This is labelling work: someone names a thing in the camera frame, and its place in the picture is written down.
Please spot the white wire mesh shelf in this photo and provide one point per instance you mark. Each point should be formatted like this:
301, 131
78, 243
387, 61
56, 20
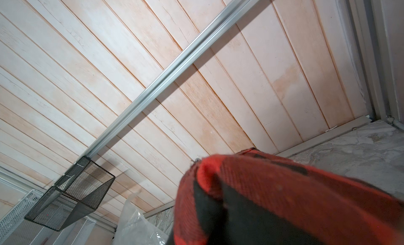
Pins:
15, 230

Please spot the black wire mesh basket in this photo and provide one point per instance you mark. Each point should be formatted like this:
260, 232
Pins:
84, 177

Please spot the aluminium frame rail back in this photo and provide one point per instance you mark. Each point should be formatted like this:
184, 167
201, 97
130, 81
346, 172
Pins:
227, 18

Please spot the aluminium frame rail right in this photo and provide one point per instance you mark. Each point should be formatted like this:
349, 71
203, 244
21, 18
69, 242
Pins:
378, 28

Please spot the clear plastic vacuum bag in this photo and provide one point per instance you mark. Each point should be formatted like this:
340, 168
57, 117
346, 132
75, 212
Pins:
134, 229

